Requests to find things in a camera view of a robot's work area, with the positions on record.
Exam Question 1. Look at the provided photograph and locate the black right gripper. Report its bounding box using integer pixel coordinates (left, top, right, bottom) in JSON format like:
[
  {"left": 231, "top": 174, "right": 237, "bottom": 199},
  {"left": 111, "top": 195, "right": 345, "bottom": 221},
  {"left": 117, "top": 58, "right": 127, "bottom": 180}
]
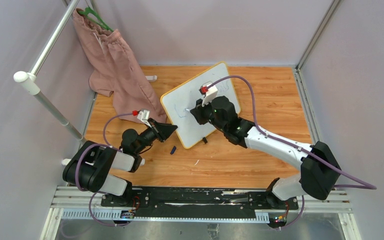
[{"left": 191, "top": 95, "right": 227, "bottom": 133}]

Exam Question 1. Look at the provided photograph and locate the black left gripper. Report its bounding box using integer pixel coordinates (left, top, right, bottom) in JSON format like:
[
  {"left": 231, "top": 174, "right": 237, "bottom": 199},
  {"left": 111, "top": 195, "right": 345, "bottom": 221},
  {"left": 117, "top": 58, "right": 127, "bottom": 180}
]
[{"left": 134, "top": 118, "right": 178, "bottom": 155}]

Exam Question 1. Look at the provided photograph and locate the blue marker cap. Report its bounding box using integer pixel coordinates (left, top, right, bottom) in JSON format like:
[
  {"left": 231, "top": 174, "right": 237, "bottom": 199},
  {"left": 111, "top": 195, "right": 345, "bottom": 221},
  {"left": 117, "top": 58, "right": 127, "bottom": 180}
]
[{"left": 170, "top": 146, "right": 177, "bottom": 155}]

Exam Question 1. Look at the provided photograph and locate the yellow framed whiteboard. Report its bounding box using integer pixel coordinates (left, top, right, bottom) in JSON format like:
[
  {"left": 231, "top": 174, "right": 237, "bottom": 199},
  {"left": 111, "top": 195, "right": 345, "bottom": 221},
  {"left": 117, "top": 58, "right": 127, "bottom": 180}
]
[{"left": 160, "top": 61, "right": 230, "bottom": 149}]

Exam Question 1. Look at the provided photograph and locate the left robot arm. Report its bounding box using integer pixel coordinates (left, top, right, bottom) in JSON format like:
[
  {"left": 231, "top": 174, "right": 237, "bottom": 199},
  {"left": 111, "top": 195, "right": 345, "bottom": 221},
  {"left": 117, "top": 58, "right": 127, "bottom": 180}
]
[{"left": 62, "top": 118, "right": 178, "bottom": 207}]

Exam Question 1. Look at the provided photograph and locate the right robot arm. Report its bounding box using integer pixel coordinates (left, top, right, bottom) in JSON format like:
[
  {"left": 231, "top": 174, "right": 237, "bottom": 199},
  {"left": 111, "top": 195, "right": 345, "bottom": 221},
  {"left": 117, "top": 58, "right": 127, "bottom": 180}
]
[{"left": 190, "top": 96, "right": 339, "bottom": 209}]

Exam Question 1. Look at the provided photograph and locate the pink cloth garment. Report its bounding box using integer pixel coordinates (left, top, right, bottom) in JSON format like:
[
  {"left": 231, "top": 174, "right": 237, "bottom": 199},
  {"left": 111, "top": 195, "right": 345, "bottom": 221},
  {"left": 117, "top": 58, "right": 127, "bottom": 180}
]
[{"left": 72, "top": 8, "right": 167, "bottom": 123}]

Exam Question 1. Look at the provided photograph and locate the green clothes hanger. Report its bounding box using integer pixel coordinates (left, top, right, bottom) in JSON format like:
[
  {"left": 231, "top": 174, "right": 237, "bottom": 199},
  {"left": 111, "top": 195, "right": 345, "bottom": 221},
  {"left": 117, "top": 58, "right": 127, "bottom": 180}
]
[{"left": 77, "top": 6, "right": 114, "bottom": 32}]

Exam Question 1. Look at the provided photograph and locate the metal clothes rack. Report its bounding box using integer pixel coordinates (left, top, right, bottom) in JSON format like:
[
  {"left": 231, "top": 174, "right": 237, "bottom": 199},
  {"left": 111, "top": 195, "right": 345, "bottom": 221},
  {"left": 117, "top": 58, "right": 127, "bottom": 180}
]
[{"left": 13, "top": 0, "right": 158, "bottom": 168}]

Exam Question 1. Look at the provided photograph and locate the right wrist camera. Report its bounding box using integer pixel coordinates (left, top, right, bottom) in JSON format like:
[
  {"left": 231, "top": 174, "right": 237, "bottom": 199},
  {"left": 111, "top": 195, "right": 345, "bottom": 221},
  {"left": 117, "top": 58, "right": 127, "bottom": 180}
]
[{"left": 199, "top": 81, "right": 218, "bottom": 107}]

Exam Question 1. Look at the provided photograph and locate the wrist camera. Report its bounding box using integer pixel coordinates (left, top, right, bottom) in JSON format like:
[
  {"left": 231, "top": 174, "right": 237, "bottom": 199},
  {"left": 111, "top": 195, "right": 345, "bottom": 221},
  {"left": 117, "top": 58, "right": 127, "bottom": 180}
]
[
  {"left": 199, "top": 81, "right": 218, "bottom": 107},
  {"left": 132, "top": 109, "right": 151, "bottom": 127}
]

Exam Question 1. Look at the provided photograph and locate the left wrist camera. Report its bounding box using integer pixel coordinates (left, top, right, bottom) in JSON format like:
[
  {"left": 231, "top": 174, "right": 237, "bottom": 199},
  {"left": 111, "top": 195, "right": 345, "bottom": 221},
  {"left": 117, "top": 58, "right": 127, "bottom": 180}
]
[{"left": 132, "top": 109, "right": 151, "bottom": 127}]

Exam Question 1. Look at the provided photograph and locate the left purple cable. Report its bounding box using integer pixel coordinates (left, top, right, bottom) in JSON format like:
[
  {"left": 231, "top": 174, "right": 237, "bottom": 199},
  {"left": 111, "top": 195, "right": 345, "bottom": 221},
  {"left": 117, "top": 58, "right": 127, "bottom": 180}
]
[{"left": 74, "top": 111, "right": 139, "bottom": 228}]

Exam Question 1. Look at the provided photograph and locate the purple cable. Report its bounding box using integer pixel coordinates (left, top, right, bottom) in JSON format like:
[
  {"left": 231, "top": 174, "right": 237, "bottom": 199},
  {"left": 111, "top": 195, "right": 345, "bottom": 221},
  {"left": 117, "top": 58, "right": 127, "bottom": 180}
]
[
  {"left": 74, "top": 111, "right": 139, "bottom": 228},
  {"left": 199, "top": 75, "right": 378, "bottom": 229}
]

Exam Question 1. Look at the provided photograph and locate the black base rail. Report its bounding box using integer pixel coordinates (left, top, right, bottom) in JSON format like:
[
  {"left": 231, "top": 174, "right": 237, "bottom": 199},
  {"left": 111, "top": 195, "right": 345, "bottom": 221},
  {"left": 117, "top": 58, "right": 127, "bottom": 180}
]
[{"left": 51, "top": 186, "right": 352, "bottom": 228}]

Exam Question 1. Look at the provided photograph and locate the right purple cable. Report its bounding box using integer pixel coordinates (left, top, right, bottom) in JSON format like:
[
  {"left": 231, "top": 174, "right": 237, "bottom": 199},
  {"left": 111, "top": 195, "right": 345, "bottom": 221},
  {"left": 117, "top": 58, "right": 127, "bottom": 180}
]
[{"left": 199, "top": 75, "right": 378, "bottom": 229}]

